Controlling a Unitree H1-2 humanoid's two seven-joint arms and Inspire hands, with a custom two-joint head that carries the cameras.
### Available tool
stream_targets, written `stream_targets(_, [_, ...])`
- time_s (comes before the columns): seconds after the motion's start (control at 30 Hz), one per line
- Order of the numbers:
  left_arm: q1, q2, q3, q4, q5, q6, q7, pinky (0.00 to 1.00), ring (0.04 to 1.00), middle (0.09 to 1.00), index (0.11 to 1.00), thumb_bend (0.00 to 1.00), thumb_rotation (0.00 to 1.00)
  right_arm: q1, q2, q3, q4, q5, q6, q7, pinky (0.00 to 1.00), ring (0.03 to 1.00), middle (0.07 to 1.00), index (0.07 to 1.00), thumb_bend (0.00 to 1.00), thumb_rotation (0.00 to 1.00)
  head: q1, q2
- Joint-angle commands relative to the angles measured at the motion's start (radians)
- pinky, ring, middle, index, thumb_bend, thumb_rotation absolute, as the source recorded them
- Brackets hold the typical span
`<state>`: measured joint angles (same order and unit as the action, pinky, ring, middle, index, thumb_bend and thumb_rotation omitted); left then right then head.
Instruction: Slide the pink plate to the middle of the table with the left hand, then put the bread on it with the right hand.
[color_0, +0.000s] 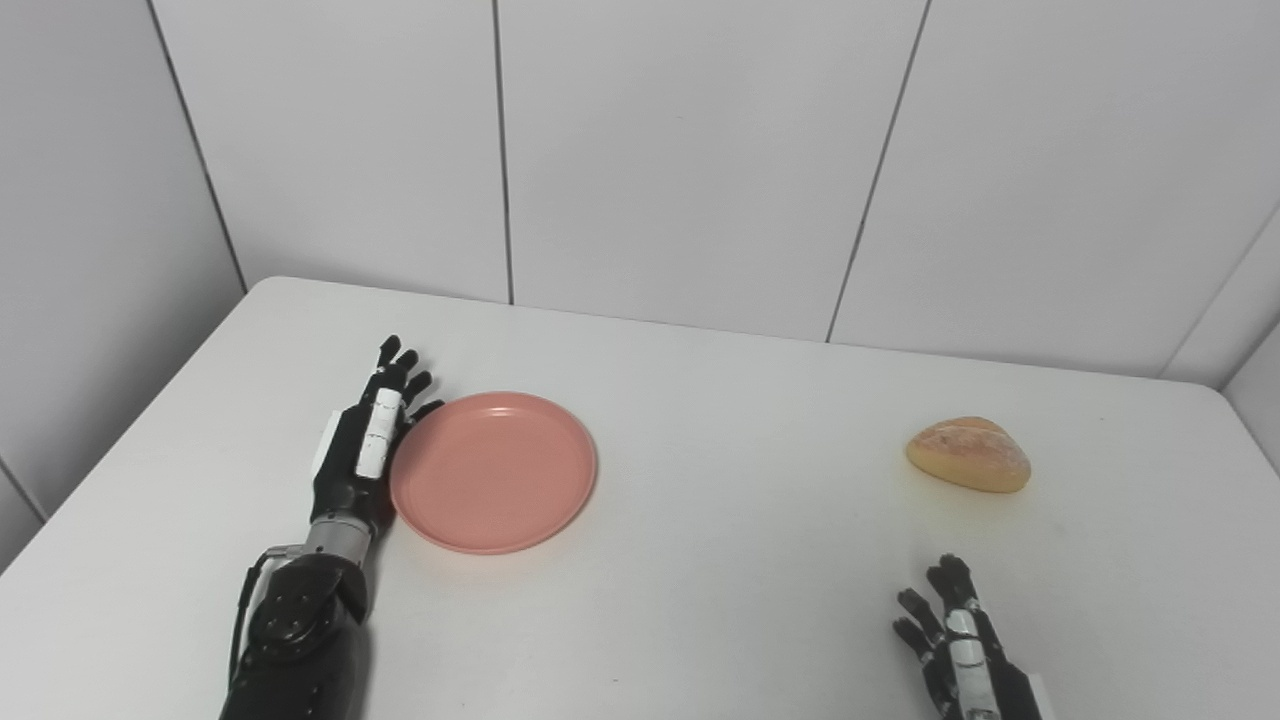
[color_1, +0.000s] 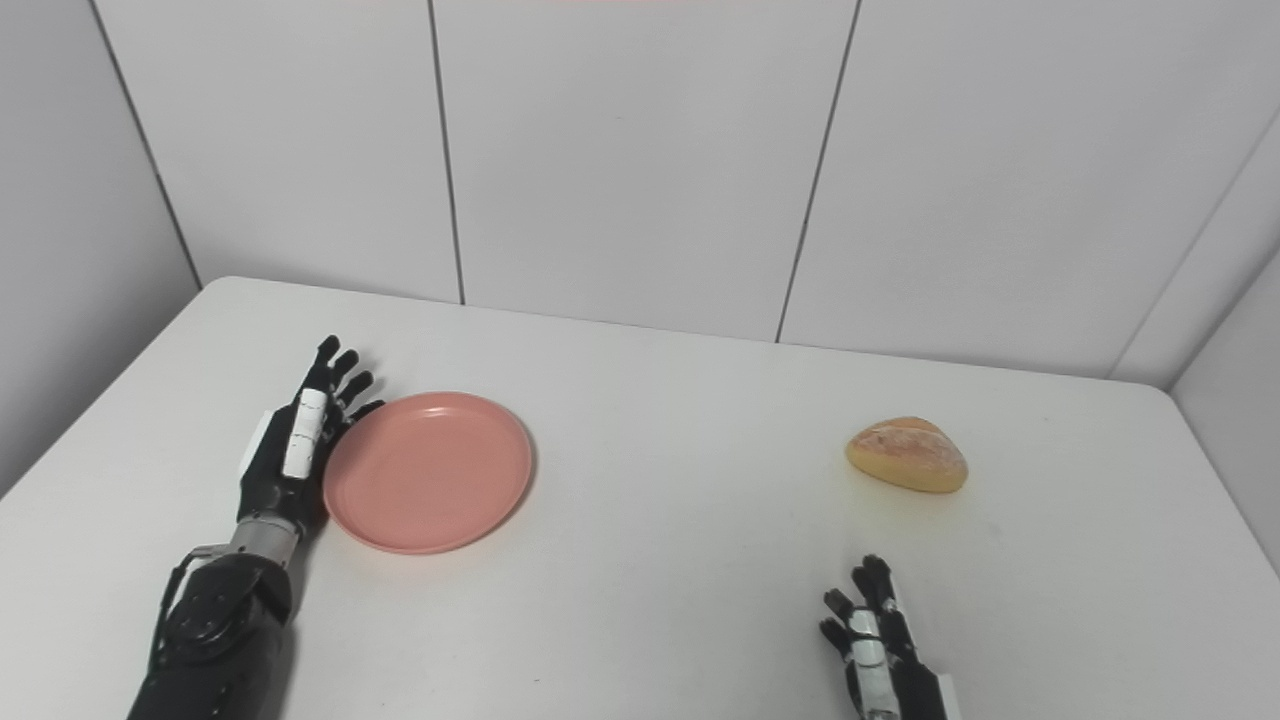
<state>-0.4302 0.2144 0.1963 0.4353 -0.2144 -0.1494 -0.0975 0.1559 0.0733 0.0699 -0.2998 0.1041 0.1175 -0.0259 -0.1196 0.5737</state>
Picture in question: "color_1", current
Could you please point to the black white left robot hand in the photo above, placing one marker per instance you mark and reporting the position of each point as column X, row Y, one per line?
column 285, row 460

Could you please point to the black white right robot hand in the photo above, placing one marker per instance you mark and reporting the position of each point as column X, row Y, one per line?
column 885, row 670

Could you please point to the pink round plate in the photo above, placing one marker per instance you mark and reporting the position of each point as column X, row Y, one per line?
column 428, row 472

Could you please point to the golden bread roll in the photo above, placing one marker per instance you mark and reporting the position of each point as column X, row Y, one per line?
column 908, row 455

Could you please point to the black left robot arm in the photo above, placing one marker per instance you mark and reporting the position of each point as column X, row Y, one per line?
column 220, row 630

